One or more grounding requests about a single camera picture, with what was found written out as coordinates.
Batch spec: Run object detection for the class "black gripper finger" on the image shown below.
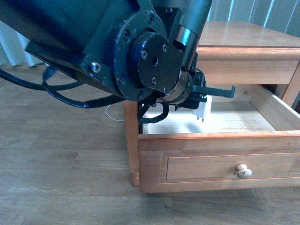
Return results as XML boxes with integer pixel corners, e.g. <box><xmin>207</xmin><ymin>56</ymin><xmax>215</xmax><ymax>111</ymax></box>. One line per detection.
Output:
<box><xmin>193</xmin><ymin>85</ymin><xmax>235</xmax><ymax>98</ymax></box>

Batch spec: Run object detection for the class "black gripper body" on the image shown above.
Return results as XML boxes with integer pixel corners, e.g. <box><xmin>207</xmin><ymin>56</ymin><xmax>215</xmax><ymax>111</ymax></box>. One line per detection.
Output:
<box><xmin>158</xmin><ymin>70</ymin><xmax>207</xmax><ymax>110</ymax></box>

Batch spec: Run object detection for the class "wooden drawer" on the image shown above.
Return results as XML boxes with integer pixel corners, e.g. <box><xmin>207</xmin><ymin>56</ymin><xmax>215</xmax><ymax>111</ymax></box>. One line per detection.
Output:
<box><xmin>138</xmin><ymin>85</ymin><xmax>300</xmax><ymax>193</ymax></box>

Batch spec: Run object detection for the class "wooden nightstand cabinet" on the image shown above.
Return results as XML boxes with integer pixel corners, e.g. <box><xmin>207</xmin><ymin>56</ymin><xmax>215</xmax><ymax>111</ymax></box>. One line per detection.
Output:
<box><xmin>124</xmin><ymin>22</ymin><xmax>300</xmax><ymax>188</ymax></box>

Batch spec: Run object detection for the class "white cable on floor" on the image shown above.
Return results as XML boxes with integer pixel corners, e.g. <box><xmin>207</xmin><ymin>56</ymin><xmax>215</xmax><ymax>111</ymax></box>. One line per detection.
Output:
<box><xmin>105</xmin><ymin>105</ymin><xmax>125</xmax><ymax>122</ymax></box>

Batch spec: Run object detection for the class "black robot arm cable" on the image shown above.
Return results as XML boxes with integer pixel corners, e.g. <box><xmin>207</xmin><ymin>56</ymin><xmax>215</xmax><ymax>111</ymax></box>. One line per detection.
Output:
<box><xmin>0</xmin><ymin>67</ymin><xmax>170</xmax><ymax>124</ymax></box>

